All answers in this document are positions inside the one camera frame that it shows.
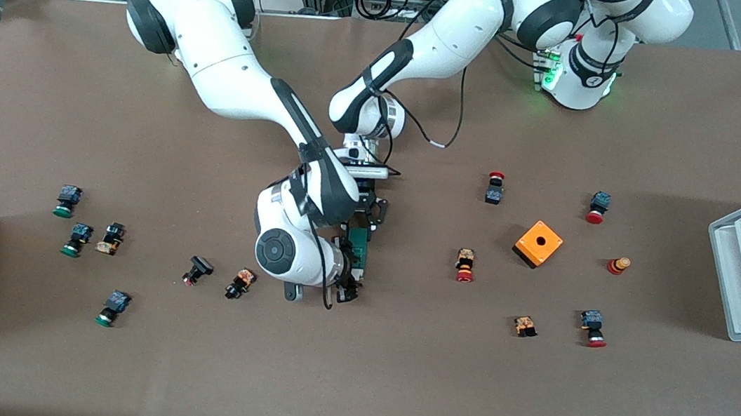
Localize red mushroom button blue block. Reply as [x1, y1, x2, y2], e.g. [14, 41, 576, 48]
[584, 189, 613, 227]
[576, 308, 611, 350]

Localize green mushroom button blue block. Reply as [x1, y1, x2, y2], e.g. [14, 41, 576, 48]
[93, 287, 133, 331]
[59, 221, 95, 260]
[52, 183, 85, 221]

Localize black selector switch orange block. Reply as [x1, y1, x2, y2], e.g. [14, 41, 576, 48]
[223, 265, 258, 303]
[94, 220, 128, 257]

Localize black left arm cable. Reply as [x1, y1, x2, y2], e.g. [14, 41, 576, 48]
[389, 60, 470, 152]

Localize orange button enclosure box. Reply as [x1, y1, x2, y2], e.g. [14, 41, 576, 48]
[510, 217, 566, 273]

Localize small orange contact block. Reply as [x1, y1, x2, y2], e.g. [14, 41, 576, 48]
[512, 314, 540, 340]

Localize red push button black block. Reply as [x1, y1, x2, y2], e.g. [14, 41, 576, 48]
[483, 170, 508, 206]

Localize black flat-head switch red terminals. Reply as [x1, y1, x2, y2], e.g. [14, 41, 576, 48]
[181, 254, 216, 290]

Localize green circuit board module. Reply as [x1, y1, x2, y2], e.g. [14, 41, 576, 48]
[342, 225, 373, 282]

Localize red emergency button orange block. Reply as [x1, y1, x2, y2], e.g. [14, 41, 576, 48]
[453, 247, 479, 285]

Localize red yellow emergency stop head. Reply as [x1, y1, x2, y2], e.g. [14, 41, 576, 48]
[605, 253, 632, 278]

